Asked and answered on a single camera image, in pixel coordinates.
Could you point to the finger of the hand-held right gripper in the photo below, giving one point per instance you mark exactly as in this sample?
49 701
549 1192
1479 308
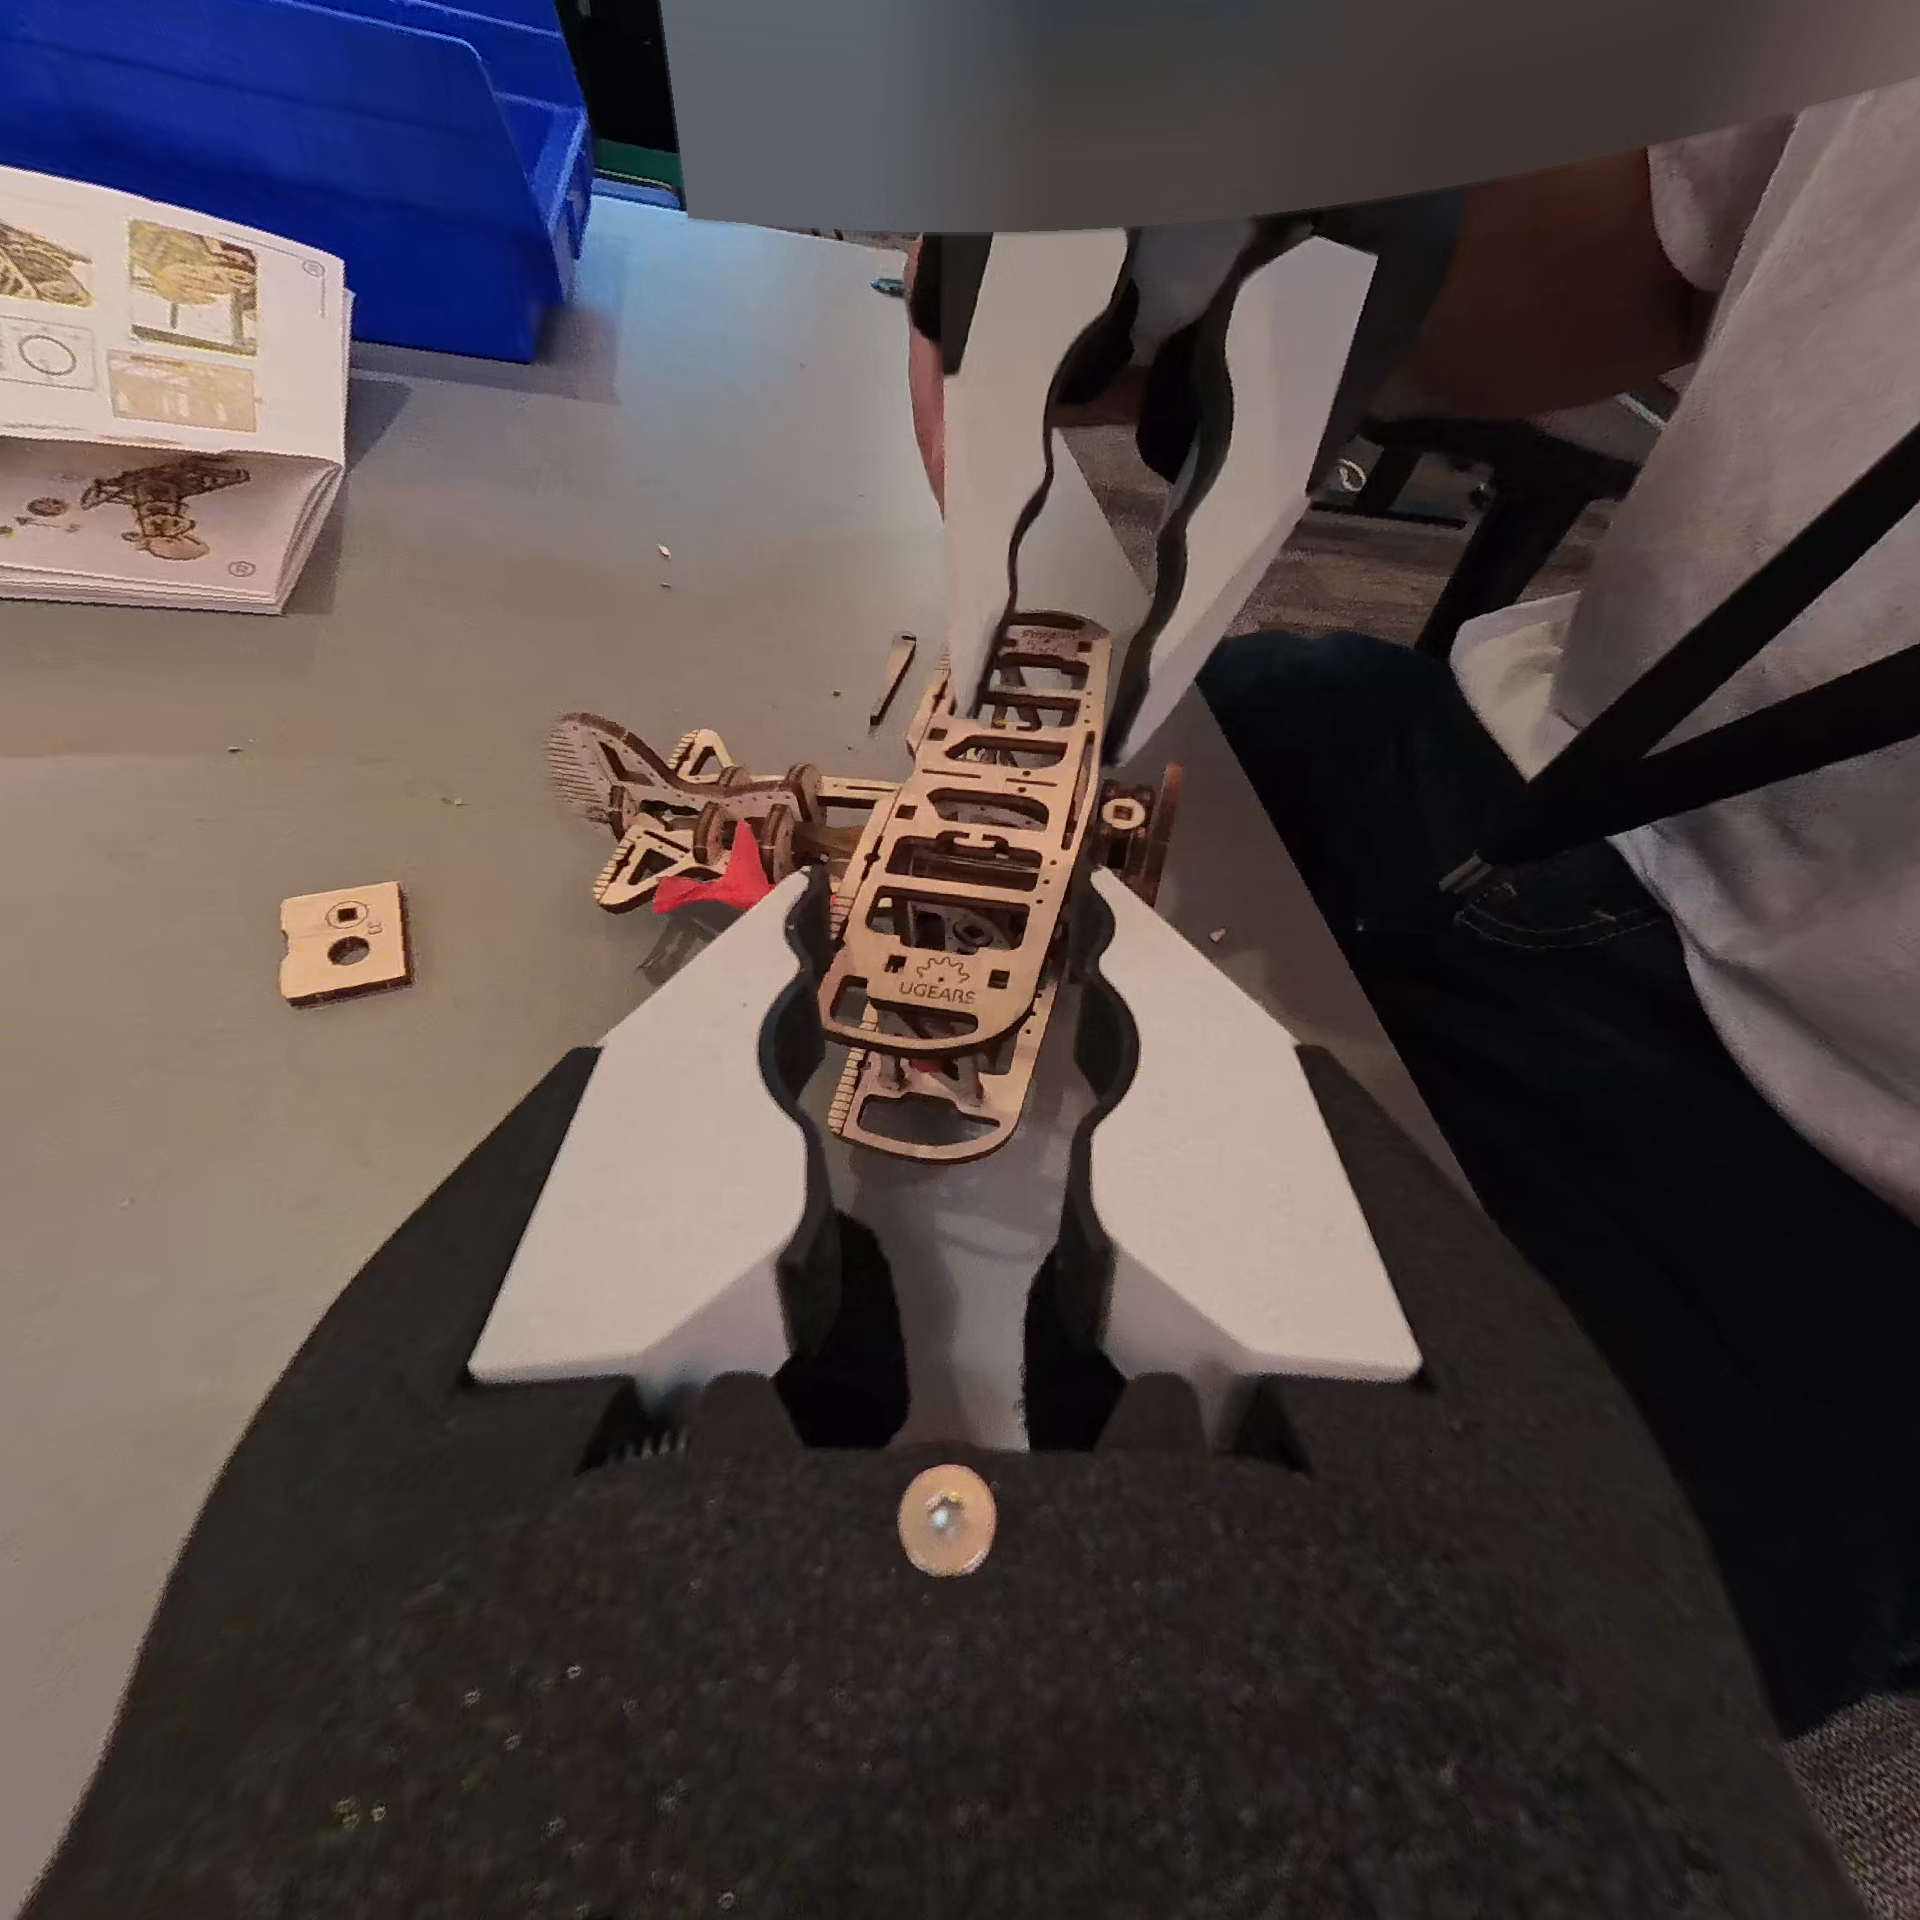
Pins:
1275 451
1004 421

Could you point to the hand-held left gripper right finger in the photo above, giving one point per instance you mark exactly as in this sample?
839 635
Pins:
1260 1201

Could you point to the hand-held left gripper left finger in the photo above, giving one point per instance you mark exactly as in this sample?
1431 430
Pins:
645 1201

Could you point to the wooden biplane model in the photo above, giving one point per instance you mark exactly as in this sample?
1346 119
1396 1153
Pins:
960 841

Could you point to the person's right forearm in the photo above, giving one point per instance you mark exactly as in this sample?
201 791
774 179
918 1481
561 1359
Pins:
1544 301

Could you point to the grey desk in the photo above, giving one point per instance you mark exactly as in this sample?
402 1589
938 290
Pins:
225 1201

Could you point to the black chair base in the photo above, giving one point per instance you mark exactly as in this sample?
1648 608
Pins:
1500 494

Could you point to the thin wooden sliver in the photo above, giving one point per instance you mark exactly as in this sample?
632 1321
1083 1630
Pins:
896 678

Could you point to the person's dark jeans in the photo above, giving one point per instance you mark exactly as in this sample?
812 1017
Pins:
1651 1201

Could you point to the small wooden offcut with holes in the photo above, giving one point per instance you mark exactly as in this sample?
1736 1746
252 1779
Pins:
345 945

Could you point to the blue plastic bin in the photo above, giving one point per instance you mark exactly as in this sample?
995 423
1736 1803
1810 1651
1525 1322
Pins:
301 165

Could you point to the assembly instruction booklet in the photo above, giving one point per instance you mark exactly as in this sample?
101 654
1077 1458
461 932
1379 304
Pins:
165 391

